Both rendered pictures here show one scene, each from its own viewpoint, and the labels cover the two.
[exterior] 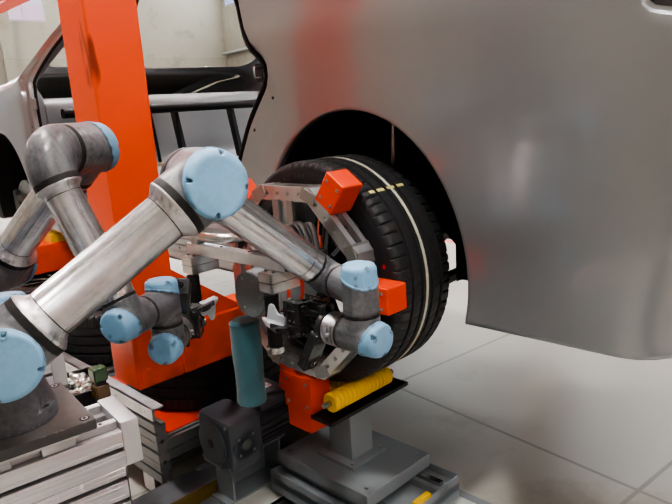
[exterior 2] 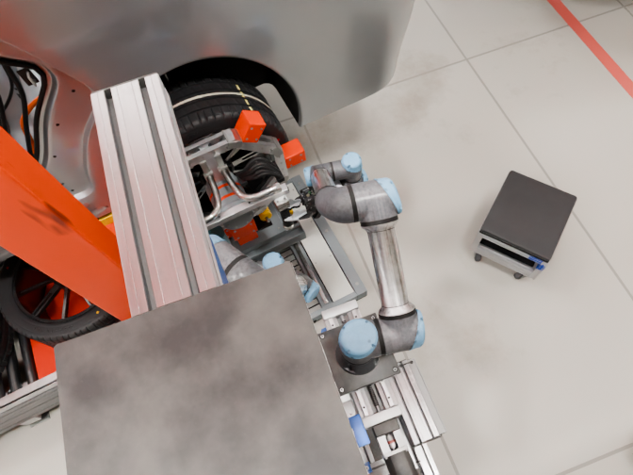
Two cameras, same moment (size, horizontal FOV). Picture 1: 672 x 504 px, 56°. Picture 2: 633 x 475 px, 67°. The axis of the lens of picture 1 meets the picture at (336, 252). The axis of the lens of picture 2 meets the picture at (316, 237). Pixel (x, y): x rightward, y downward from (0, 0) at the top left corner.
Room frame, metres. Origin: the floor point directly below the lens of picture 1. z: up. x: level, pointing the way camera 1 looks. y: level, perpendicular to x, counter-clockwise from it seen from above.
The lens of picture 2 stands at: (0.93, 0.93, 2.48)
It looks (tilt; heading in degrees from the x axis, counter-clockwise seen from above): 64 degrees down; 297
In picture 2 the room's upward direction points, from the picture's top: 10 degrees counter-clockwise
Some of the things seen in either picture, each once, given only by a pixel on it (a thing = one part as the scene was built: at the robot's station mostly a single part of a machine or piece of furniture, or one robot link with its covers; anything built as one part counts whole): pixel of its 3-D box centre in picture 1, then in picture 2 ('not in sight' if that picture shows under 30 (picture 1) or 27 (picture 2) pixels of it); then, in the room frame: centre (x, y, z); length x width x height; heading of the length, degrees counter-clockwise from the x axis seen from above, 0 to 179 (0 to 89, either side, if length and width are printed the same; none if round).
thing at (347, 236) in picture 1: (297, 279); (222, 186); (1.73, 0.11, 0.85); 0.54 x 0.07 x 0.54; 44
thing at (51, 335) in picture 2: (207, 348); (78, 278); (2.45, 0.55, 0.39); 0.66 x 0.66 x 0.24
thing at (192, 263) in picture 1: (200, 261); not in sight; (1.71, 0.38, 0.93); 0.09 x 0.05 x 0.05; 134
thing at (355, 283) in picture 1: (355, 288); (348, 168); (1.25, -0.04, 0.95); 0.11 x 0.08 x 0.11; 29
